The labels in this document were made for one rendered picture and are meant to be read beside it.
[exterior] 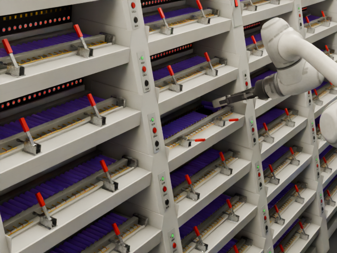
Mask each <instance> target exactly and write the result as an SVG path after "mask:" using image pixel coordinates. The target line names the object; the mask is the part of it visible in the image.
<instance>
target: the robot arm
mask: <svg viewBox="0 0 337 253"><path fill-rule="evenodd" d="M261 38H262V42H263V45H264V47H265V50H266V52H267V54H268V56H269V58H270V59H271V61H272V62H273V64H274V65H275V67H276V69H277V73H274V74H271V75H269V76H267V77H265V78H264V79H261V80H258V81H256V83H255V86H253V87H251V88H248V89H246V90H244V91H241V92H237V93H234V94H231V96H230V95H226V96H224V97H221V98H217V99H215V100H212V104H213V107H214V108H216V107H220V106H223V105H227V104H231V103H235V102H239V101H242V100H247V99H253V98H255V97H257V96H258V98H259V99H260V100H265V99H268V98H271V99H275V98H279V97H283V96H286V95H297V94H301V93H305V92H308V91H310V90H312V89H315V88H317V87H319V86H320V85H321V84H322V83H323V81H324V78H326V79H327V80H328V81H329V82H331V83H332V84H333V85H334V86H335V87H336V88H337V63H336V62H335V61H334V60H332V59H331V58H330V57H329V56H327V55H326V54H325V53H323V52H322V51H321V50H320V49H318V48H317V47H315V46H314V45H313V44H311V43H309V42H308V41H306V40H304V39H303V37H302V35H301V34H300V33H298V32H296V31H295V30H294V29H293V28H292V27H290V26H289V24H288V23H287V22H286V21H285V20H283V19H282V18H273V19H271V20H269V21H267V22H266V23H265V24H264V25H263V26H262V29H261ZM319 127H320V131H321V134H322V135H323V137H324V139H325V140H326V141H327V142H328V143H329V144H330V145H331V146H333V147H335V148H337V100H335V101H334V102H332V103H331V104H330V105H328V106H327V107H326V108H325V109H324V110H323V112H322V114H321V117H320V120H319Z"/></svg>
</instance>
